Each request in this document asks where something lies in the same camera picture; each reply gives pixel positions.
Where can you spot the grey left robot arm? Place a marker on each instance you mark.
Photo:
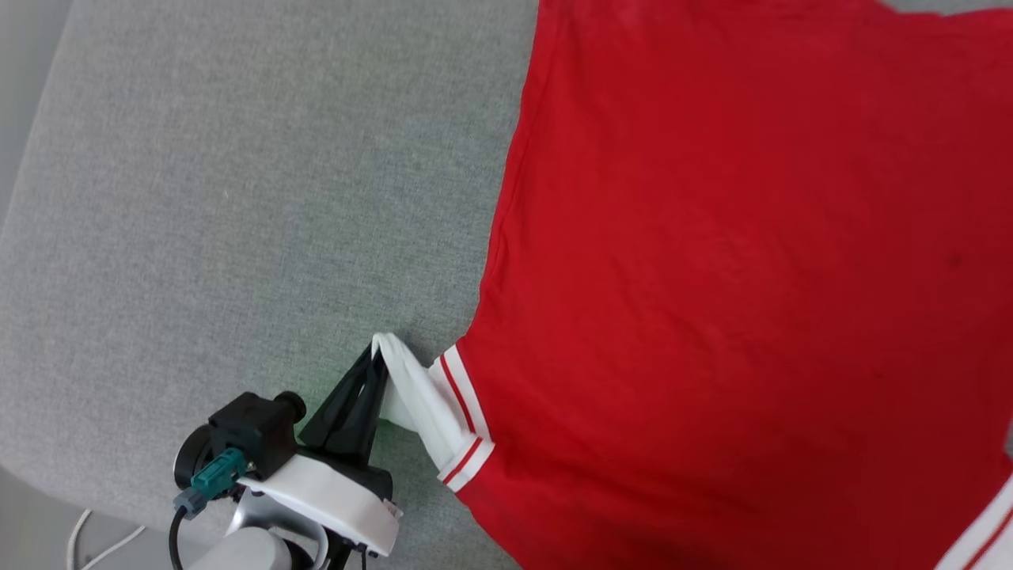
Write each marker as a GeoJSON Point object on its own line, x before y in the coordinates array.
{"type": "Point", "coordinates": [237, 550]}

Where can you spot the red and white shirt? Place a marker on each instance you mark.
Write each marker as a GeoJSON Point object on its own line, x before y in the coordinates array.
{"type": "Point", "coordinates": [712, 277]}

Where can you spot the grey fabric sofa cushion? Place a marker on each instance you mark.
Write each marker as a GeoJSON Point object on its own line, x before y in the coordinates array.
{"type": "Point", "coordinates": [237, 198]}

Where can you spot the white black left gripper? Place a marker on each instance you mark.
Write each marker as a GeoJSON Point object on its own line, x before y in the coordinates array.
{"type": "Point", "coordinates": [332, 499]}

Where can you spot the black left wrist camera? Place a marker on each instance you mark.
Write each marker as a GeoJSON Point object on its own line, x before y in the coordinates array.
{"type": "Point", "coordinates": [253, 431]}

